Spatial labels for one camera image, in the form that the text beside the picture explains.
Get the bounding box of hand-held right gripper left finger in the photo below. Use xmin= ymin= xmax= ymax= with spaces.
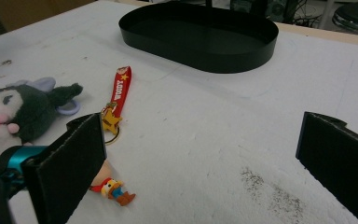
xmin=21 ymin=111 xmax=108 ymax=224

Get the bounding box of grey and white plush toy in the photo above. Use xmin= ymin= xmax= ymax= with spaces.
xmin=0 ymin=77 xmax=84 ymax=175

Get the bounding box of bundle of black cables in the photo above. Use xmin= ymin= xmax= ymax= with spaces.
xmin=292 ymin=0 xmax=323 ymax=28

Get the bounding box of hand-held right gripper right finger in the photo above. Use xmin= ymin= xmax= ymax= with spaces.
xmin=295 ymin=110 xmax=358 ymax=224

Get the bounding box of black oval tray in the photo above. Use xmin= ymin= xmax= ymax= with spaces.
xmin=118 ymin=2 xmax=280 ymax=75

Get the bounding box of chrome stool base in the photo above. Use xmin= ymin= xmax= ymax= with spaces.
xmin=332 ymin=0 xmax=358 ymax=37

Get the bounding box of cowboy figure keychain red strap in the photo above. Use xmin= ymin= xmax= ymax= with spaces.
xmin=89 ymin=65 xmax=137 ymax=207

